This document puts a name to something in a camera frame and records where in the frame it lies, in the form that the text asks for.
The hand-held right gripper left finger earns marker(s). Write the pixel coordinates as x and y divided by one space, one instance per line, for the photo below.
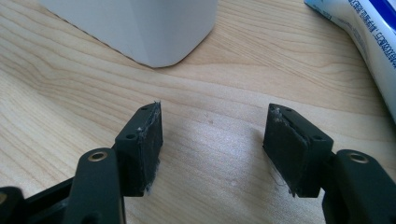
146 155

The white and blue toothpaste tube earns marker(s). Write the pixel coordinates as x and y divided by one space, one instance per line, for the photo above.
370 40

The grey plastic storage box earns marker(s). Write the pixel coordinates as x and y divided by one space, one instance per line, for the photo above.
137 28

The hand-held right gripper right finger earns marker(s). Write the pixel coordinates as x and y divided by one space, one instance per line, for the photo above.
289 155

